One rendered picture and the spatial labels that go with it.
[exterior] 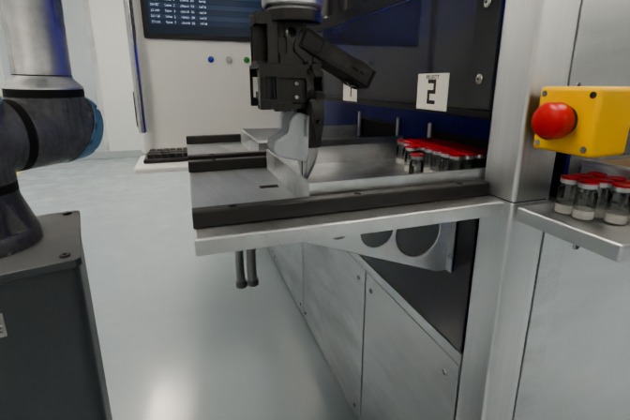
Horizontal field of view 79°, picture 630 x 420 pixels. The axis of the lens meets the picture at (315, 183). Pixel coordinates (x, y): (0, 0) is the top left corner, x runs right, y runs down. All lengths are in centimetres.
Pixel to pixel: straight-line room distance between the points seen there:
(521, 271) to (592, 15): 34
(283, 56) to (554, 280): 50
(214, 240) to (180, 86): 101
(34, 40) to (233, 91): 75
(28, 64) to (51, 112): 8
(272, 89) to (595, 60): 41
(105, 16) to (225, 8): 471
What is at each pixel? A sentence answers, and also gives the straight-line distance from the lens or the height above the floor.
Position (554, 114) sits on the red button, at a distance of 47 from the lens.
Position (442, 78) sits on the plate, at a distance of 67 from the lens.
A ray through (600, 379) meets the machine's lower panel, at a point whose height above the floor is 53.
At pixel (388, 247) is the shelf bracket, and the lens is 61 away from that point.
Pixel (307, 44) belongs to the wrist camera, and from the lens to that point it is 49.
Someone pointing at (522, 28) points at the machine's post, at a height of 110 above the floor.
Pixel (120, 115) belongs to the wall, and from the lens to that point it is 601.
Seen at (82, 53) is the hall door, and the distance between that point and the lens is 605.
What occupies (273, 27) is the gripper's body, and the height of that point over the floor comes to 110.
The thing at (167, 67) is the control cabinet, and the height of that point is 108.
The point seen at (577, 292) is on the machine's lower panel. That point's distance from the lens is 74.
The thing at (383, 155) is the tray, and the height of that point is 89.
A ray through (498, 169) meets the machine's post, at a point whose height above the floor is 92.
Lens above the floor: 104
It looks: 15 degrees down
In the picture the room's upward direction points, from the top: straight up
